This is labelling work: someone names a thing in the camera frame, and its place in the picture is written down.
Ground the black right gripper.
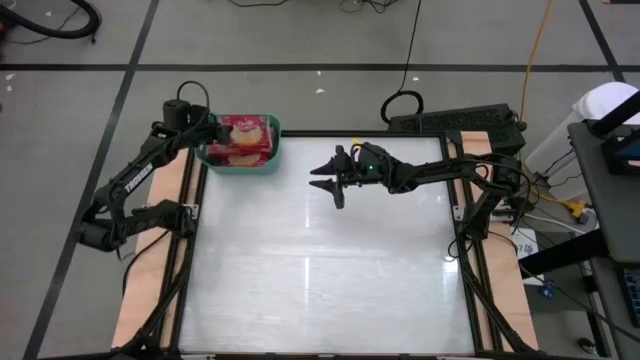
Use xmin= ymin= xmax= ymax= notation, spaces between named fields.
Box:
xmin=308 ymin=144 xmax=396 ymax=210

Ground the teal plastic basket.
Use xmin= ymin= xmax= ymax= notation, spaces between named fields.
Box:
xmin=194 ymin=113 xmax=283 ymax=176

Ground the black vented equipment case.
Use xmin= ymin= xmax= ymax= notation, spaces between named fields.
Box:
xmin=388 ymin=103 xmax=527 ymax=161

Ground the white paper sheet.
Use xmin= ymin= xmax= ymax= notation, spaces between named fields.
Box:
xmin=512 ymin=239 xmax=539 ymax=261

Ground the black desk support beam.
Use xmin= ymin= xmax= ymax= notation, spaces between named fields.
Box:
xmin=517 ymin=227 xmax=609 ymax=279

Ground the yellow plug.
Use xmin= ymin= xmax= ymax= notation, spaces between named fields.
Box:
xmin=563 ymin=198 xmax=589 ymax=221

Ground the white plastic bin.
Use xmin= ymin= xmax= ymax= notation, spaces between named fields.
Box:
xmin=524 ymin=81 xmax=640 ymax=201

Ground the grey desk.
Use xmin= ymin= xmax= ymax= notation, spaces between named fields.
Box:
xmin=567 ymin=119 xmax=640 ymax=265

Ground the black device with screen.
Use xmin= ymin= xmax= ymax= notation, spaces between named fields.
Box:
xmin=599 ymin=137 xmax=640 ymax=176

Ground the black keyboard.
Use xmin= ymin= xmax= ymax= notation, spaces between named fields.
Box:
xmin=619 ymin=264 xmax=640 ymax=329

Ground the black aluminium table frame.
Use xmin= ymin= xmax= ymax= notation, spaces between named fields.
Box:
xmin=112 ymin=128 xmax=540 ymax=360

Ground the black coiled floor cable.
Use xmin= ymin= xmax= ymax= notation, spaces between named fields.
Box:
xmin=379 ymin=0 xmax=425 ymax=125

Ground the thin black cable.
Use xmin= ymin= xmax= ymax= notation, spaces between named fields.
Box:
xmin=224 ymin=0 xmax=292 ymax=9

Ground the thick black hose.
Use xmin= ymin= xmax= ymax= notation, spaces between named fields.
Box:
xmin=0 ymin=0 xmax=102 ymax=44

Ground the black cable tangle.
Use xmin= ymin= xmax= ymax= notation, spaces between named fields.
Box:
xmin=339 ymin=0 xmax=407 ymax=15

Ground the yellow hanging cable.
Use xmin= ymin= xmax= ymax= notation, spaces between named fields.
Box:
xmin=517 ymin=0 xmax=556 ymax=126

